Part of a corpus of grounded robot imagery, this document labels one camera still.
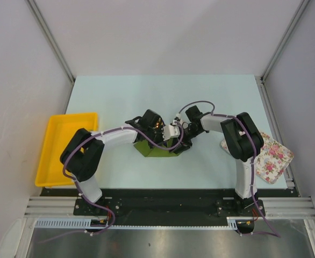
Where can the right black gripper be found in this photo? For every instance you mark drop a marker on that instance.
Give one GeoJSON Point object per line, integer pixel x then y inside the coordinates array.
{"type": "Point", "coordinates": [184, 145]}

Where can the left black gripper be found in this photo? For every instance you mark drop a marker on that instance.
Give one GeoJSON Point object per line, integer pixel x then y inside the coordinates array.
{"type": "Point", "coordinates": [160, 138]}

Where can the green paper napkin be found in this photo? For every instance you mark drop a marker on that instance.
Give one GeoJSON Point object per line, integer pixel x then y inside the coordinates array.
{"type": "Point", "coordinates": [146, 150]}

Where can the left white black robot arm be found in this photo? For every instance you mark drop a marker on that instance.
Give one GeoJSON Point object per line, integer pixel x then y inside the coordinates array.
{"type": "Point", "coordinates": [82, 155]}

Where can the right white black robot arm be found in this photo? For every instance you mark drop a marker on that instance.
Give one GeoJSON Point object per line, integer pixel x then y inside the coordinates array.
{"type": "Point", "coordinates": [243, 140]}

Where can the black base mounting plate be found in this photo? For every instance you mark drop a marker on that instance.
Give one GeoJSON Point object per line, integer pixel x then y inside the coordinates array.
{"type": "Point", "coordinates": [173, 205]}

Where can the floral patterned tray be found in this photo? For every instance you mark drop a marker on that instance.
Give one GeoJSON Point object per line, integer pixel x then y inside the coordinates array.
{"type": "Point", "coordinates": [273, 159]}

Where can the yellow plastic tray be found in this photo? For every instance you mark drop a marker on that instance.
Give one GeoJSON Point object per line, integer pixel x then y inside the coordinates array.
{"type": "Point", "coordinates": [59, 132]}

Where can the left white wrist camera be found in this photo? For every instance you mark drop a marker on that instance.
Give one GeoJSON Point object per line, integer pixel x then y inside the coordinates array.
{"type": "Point", "coordinates": [170, 131]}

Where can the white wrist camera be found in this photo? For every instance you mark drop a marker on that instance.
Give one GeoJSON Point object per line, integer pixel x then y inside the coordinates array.
{"type": "Point", "coordinates": [170, 131]}
{"type": "Point", "coordinates": [177, 119]}

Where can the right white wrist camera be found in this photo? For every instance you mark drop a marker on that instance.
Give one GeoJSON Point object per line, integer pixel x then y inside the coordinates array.
{"type": "Point", "coordinates": [177, 119]}

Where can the white slotted cable duct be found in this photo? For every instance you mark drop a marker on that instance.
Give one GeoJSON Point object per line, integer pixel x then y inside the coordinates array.
{"type": "Point", "coordinates": [226, 223]}

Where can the aluminium frame rail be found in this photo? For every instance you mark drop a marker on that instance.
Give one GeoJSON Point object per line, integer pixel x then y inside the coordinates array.
{"type": "Point", "coordinates": [287, 231]}

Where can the left aluminium corner post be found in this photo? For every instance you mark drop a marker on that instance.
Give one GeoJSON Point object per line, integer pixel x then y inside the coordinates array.
{"type": "Point", "coordinates": [47, 33]}

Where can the aluminium corner post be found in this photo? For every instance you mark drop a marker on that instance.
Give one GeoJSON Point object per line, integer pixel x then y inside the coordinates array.
{"type": "Point", "coordinates": [47, 33]}
{"type": "Point", "coordinates": [286, 37]}

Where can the right aluminium corner post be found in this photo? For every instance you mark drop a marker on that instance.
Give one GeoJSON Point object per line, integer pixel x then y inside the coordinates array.
{"type": "Point", "coordinates": [286, 37]}

